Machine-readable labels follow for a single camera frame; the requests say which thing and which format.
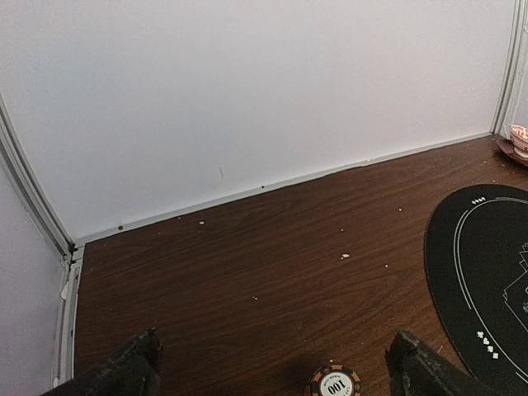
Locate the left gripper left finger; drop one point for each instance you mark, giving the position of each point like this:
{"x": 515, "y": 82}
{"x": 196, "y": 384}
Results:
{"x": 132, "y": 369}

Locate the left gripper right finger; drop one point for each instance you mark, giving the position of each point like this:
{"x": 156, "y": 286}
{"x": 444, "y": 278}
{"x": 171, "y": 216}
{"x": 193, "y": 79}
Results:
{"x": 416, "y": 369}

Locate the brown 100 poker chip stack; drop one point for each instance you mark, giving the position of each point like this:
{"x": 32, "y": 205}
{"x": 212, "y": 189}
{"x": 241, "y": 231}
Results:
{"x": 333, "y": 380}

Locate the round black poker mat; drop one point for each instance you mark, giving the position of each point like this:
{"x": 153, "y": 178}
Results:
{"x": 475, "y": 255}

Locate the red floral saucer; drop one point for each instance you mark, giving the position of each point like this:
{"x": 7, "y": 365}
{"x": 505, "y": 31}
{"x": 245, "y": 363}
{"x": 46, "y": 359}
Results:
{"x": 507, "y": 147}

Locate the red white patterned tea bowl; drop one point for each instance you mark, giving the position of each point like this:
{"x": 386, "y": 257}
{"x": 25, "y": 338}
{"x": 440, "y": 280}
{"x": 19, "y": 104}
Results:
{"x": 519, "y": 139}

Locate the left aluminium frame post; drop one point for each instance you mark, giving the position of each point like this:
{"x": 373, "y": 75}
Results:
{"x": 47, "y": 223}

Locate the aluminium frame post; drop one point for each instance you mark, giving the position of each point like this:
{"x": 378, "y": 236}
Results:
{"x": 512, "y": 101}
{"x": 47, "y": 223}

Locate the right aluminium frame post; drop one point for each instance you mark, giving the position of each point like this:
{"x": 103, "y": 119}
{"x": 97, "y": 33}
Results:
{"x": 512, "y": 101}

